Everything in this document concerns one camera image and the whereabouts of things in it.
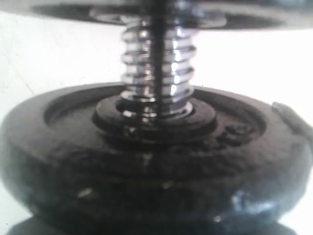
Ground black plate without collar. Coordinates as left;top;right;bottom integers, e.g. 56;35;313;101
0;83;313;235

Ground black weight plate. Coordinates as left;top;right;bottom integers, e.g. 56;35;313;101
30;0;313;31

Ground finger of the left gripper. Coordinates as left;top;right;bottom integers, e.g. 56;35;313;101
271;102;308;139

